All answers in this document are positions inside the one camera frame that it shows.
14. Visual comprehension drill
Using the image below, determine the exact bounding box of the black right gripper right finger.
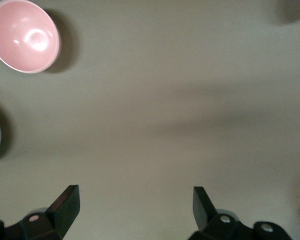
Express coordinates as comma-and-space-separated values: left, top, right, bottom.
193, 186, 292, 240

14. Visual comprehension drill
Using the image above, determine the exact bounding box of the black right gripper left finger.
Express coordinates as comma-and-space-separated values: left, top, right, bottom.
0, 184, 81, 240

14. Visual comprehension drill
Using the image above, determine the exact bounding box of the brown table cover sheet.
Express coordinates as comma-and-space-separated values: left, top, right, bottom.
0, 0, 300, 240

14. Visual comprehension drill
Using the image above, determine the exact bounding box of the small pink bowl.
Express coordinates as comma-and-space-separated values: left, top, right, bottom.
0, 0, 61, 75

